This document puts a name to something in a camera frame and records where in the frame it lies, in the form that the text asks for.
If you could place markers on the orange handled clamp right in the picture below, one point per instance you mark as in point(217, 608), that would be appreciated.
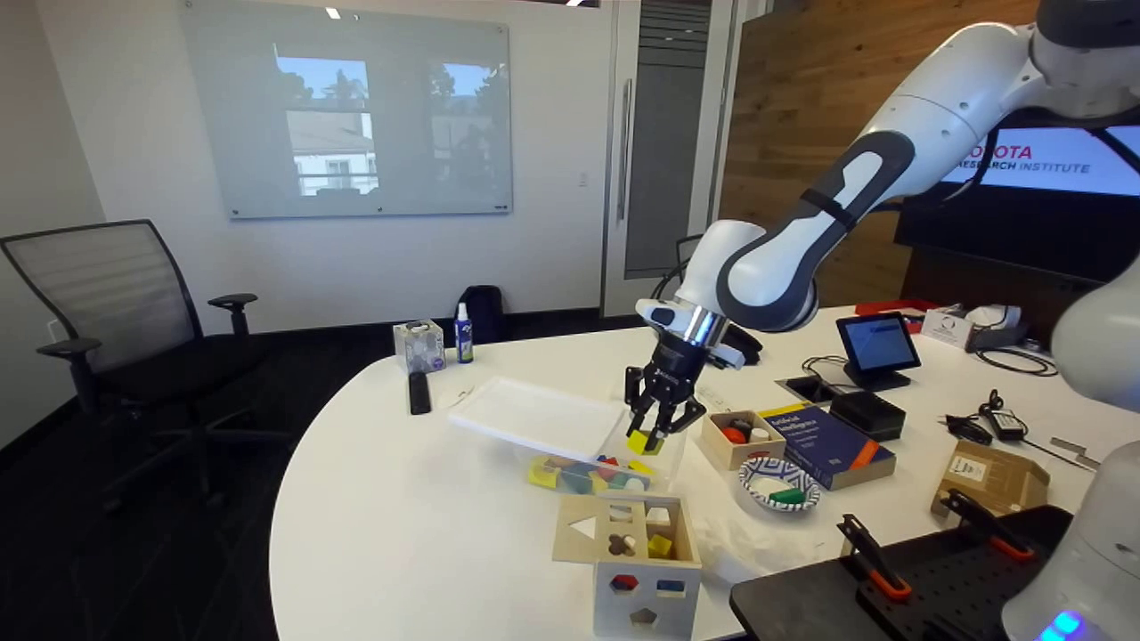
point(987, 528)

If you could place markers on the black remote control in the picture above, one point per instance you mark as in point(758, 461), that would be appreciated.
point(419, 393)

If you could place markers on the wall whiteboard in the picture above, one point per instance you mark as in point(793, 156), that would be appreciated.
point(328, 111)

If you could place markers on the blue spray bottle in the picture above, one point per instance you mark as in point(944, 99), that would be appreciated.
point(465, 335)

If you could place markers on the white container lid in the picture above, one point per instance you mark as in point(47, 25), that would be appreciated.
point(539, 420)

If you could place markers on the orange handled clamp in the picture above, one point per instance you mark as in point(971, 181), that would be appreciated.
point(987, 528)
point(876, 562)

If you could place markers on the black power adapter box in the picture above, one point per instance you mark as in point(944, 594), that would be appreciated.
point(870, 415)

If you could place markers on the black perforated mounting board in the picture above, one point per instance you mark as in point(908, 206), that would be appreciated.
point(944, 586)

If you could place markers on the green rectangular block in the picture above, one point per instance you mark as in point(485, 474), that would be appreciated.
point(790, 496)

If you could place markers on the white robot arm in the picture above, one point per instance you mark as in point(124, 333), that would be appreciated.
point(1079, 60)

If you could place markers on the blue patterned paper bowl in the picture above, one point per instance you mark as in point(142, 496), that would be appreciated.
point(764, 474)

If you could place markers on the black tablet display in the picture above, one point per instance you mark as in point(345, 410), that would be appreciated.
point(877, 352)

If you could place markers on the yellow rectangular block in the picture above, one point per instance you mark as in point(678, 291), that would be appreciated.
point(641, 442)

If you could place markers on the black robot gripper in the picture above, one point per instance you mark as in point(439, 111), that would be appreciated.
point(661, 393)

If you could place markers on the clear plastic block container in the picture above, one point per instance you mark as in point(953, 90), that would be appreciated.
point(615, 472)

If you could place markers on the blue hardcover book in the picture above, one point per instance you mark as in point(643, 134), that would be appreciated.
point(828, 449)

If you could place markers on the wooden shape sorter box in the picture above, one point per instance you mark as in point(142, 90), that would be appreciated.
point(643, 562)

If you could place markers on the orange handled clamp left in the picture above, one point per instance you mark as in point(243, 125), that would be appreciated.
point(876, 562)

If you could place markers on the grey office chair left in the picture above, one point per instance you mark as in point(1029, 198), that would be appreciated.
point(132, 335)

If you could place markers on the cardboard box with label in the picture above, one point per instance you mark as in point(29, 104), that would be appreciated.
point(999, 481)

